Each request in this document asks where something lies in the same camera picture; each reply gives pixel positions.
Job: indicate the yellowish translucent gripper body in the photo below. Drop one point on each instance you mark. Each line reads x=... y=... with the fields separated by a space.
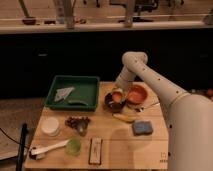
x=118 y=90

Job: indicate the orange apple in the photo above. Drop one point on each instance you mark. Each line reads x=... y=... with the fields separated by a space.
x=117 y=97

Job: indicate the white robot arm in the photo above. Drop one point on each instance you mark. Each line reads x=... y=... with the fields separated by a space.
x=190 y=115

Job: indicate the dark brown bowl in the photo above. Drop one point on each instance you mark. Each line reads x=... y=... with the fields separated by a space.
x=113 y=106

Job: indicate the orange bowl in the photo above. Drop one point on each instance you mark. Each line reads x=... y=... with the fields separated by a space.
x=136 y=95

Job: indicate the yellow banana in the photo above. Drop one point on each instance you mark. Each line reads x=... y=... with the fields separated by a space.
x=124 y=118

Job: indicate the green plastic tray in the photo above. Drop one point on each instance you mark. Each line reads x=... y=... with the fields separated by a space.
x=86 y=89

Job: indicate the metal spoon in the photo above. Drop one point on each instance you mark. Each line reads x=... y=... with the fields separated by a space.
x=141 y=109

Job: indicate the blue sponge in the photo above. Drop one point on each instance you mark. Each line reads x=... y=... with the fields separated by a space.
x=142 y=128

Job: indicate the green pepper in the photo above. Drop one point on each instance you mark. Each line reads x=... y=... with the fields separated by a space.
x=77 y=102

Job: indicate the grey crumpled cloth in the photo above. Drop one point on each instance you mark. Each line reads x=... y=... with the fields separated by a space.
x=63 y=93

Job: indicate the black white rectangular box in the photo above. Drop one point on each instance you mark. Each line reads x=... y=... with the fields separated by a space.
x=95 y=151

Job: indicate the green small cup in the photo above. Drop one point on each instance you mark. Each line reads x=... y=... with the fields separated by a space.
x=73 y=147

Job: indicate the wooden shelf ledge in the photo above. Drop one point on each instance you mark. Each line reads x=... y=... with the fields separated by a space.
x=93 y=27

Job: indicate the black pole stand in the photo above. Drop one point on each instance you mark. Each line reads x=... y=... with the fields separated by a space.
x=22 y=147

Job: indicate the dark red bowl on shelf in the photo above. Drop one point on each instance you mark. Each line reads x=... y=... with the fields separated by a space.
x=29 y=21

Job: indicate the white handled brush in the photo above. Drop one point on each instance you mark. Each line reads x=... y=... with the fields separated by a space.
x=36 y=151

